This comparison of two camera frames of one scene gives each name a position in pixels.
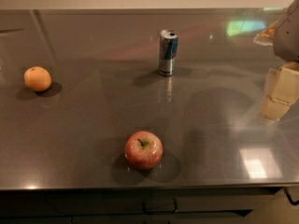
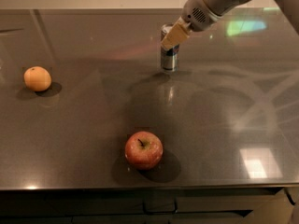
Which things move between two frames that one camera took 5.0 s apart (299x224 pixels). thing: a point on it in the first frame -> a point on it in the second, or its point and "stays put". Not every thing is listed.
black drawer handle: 169,211 stays put
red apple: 144,150 stays put
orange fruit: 37,78 stays put
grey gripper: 288,36 -> 199,15
